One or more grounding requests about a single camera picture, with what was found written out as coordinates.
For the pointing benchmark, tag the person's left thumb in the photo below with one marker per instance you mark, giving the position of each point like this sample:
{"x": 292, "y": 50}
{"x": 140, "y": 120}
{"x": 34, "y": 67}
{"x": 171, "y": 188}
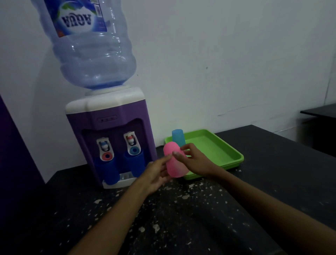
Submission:
{"x": 164, "y": 159}

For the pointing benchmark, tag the person's left hand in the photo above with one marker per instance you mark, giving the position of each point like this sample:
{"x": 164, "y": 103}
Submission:
{"x": 153, "y": 175}

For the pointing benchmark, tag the person's right hand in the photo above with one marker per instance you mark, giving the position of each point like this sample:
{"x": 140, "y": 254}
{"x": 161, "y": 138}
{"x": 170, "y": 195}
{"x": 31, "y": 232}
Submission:
{"x": 198, "y": 162}

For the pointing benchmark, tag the blue plastic cup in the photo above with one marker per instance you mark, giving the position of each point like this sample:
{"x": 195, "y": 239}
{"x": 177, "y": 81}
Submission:
{"x": 178, "y": 137}

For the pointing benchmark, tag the purple white water dispenser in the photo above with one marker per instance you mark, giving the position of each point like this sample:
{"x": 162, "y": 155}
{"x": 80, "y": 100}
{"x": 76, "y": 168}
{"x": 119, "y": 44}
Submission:
{"x": 111, "y": 136}

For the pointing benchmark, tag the pink plastic cup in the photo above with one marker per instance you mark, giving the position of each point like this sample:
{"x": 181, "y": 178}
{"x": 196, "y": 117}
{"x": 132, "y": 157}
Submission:
{"x": 174, "y": 159}

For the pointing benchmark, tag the person's right forearm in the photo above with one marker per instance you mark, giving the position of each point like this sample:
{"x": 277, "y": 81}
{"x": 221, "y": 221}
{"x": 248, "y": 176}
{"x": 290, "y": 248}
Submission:
{"x": 273, "y": 210}

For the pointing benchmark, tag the person's left forearm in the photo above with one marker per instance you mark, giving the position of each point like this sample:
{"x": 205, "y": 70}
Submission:
{"x": 112, "y": 223}

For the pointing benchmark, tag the person's right thumb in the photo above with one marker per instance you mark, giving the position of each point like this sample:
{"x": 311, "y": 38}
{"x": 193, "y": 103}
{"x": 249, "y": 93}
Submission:
{"x": 187, "y": 147}

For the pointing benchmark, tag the black side table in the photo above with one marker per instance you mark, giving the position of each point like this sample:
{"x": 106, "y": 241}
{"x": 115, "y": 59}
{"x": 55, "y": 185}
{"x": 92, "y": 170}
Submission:
{"x": 320, "y": 123}

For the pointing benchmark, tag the green plastic tray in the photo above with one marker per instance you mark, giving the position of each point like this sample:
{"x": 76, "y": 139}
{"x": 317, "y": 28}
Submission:
{"x": 210, "y": 151}

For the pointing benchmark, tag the large clear blue water bottle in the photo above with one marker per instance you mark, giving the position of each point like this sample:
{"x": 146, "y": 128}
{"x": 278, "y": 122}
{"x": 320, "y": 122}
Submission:
{"x": 89, "y": 43}

